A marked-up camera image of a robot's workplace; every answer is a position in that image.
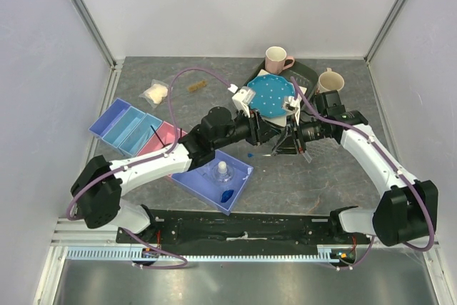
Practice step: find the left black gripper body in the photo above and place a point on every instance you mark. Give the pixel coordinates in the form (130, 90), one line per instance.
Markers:
(255, 137)

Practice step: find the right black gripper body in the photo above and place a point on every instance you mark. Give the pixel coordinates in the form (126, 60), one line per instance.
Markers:
(301, 150)

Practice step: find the clear test tube rack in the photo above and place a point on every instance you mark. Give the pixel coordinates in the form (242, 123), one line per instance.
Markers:
(317, 148)

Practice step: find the round flask white stopper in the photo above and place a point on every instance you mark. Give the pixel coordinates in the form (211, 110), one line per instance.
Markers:
(222, 173)

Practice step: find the glass stirring rod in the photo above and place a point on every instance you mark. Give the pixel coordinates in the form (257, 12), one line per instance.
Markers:
(145, 128)

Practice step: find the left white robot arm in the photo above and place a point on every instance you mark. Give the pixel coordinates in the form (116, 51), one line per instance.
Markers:
(99, 189)

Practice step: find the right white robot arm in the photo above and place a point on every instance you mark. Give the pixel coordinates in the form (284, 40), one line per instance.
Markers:
(407, 210)

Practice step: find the blue polka dot plate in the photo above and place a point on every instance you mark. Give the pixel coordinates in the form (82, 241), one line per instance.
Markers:
(270, 92)

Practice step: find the multicolour compartment organizer tray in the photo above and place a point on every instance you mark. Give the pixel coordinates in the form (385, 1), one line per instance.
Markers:
(133, 132)

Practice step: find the dark green plastic tray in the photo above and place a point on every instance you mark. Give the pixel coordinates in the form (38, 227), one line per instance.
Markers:
(305, 77)

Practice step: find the pink ceramic mug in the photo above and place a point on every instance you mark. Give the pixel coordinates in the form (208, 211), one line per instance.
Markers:
(277, 60)

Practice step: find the cream floral mug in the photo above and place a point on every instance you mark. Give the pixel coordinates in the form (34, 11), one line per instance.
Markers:
(329, 80)

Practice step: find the tan test tube brush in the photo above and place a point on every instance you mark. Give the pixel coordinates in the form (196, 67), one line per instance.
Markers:
(196, 86)

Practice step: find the bag of cotton balls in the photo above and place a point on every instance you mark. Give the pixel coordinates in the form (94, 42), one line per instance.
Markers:
(156, 93)

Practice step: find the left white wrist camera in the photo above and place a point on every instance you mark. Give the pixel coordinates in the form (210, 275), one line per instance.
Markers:
(241, 98)

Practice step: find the slotted cable duct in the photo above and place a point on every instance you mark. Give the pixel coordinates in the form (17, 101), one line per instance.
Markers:
(321, 254)

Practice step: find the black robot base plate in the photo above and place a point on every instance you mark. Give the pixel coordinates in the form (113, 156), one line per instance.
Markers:
(200, 232)

